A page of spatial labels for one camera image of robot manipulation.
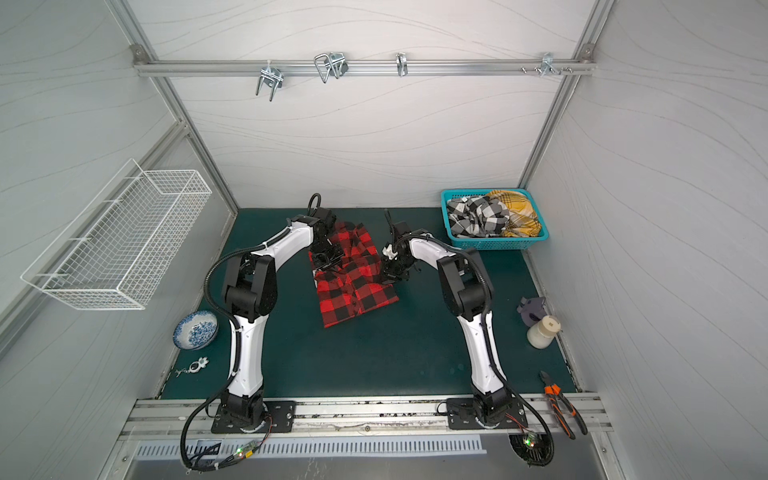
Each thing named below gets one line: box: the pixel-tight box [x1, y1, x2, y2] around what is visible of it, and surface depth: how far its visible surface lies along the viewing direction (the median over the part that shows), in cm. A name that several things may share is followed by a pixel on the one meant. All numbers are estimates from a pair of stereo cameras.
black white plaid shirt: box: [446, 195, 510, 238], surface depth 107 cm
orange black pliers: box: [539, 370, 588, 440], surface depth 76 cm
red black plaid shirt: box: [308, 221, 399, 328], surface depth 97 cm
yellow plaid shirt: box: [486, 190, 542, 237], surface depth 106 cm
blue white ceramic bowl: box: [173, 310, 219, 351], surface depth 88 cm
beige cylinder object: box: [526, 315, 562, 350], surface depth 82 cm
